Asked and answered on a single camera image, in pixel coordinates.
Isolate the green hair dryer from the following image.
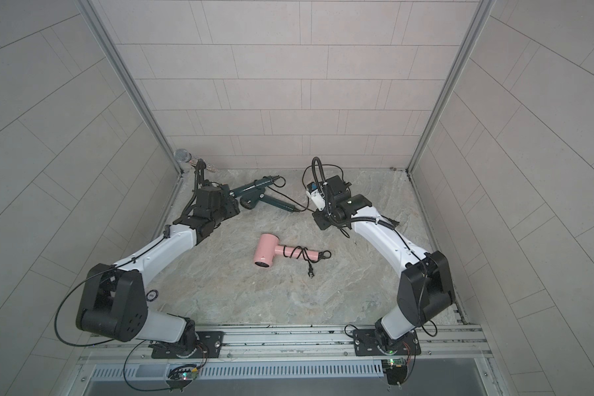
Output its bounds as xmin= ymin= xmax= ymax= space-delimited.
xmin=240 ymin=191 xmax=300 ymax=213
xmin=229 ymin=175 xmax=281 ymax=198

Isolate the pink hair dryer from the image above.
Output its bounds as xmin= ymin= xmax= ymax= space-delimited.
xmin=253 ymin=234 xmax=332 ymax=268

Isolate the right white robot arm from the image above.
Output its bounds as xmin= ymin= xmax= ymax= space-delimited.
xmin=305 ymin=176 xmax=455 ymax=354

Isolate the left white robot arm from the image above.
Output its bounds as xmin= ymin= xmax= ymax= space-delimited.
xmin=76 ymin=183 xmax=239 ymax=357

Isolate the black microphone stand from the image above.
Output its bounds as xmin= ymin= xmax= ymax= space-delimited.
xmin=174 ymin=148 xmax=219 ymax=190

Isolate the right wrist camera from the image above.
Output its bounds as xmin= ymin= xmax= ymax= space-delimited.
xmin=305 ymin=181 xmax=326 ymax=211

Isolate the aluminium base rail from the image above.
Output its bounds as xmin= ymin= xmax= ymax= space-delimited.
xmin=78 ymin=323 xmax=493 ymax=365

